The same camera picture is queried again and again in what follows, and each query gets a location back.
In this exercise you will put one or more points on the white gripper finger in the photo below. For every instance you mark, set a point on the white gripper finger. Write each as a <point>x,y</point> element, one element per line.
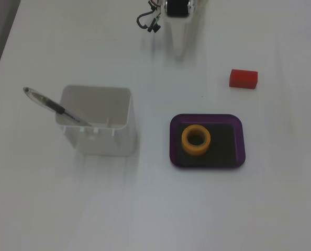
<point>178,36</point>

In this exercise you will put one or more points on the yellow tape roll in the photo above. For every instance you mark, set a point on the yellow tape roll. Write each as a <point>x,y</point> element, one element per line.
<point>187,149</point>

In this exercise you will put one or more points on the red ribbed block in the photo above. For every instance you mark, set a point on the red ribbed block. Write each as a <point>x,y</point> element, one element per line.
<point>243,79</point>

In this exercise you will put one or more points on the purple metal tray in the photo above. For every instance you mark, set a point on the purple metal tray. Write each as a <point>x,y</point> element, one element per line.
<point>223,146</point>

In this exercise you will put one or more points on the white plastic container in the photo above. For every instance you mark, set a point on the white plastic container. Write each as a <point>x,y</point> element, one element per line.
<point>105,143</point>

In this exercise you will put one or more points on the black clear pen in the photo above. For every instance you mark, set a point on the black clear pen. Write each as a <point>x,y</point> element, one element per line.
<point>57,108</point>

